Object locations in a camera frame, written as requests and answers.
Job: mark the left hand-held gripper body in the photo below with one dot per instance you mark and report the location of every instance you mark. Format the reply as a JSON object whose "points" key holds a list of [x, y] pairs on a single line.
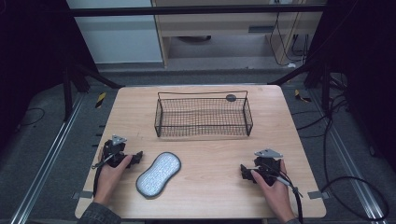
{"points": [[112, 152]]}

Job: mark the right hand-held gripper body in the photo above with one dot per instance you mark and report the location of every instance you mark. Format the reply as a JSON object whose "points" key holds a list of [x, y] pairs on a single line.
{"points": [[267, 166]]}

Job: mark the grey silver scrubbing sponge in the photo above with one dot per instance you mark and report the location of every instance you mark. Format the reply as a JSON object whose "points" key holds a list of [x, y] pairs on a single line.
{"points": [[158, 175]]}

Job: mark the person's left hand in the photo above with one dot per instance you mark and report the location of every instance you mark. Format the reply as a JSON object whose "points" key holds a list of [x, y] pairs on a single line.
{"points": [[109, 180]]}

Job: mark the person's right hand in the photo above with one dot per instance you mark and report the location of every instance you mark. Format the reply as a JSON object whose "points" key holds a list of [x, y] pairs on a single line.
{"points": [[275, 196]]}

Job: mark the grey tape tab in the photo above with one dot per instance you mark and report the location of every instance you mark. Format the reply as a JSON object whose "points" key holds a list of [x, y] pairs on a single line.
{"points": [[317, 194], [81, 195]]}

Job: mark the yellow black striped tape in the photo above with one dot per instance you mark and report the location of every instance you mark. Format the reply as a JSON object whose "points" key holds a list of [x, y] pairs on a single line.
{"points": [[301, 96], [100, 99]]}

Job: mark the black round disc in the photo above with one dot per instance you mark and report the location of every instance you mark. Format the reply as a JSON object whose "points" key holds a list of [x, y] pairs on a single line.
{"points": [[231, 98]]}

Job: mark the black metal stand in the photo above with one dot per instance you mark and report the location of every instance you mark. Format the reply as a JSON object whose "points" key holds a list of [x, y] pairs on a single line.
{"points": [[67, 93], [325, 87]]}

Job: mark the white cabinet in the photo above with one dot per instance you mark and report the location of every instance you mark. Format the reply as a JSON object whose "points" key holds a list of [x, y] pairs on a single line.
{"points": [[121, 37]]}

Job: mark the black curtain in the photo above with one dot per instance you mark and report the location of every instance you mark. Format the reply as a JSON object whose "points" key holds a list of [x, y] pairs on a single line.
{"points": [[34, 56], [364, 62]]}

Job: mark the aluminium floor rail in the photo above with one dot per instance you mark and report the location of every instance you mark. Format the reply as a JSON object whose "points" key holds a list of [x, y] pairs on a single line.
{"points": [[46, 161], [351, 161]]}

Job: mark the black horizontal frame bar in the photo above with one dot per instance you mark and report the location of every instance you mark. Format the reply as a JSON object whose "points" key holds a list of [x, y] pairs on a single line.
{"points": [[186, 11]]}

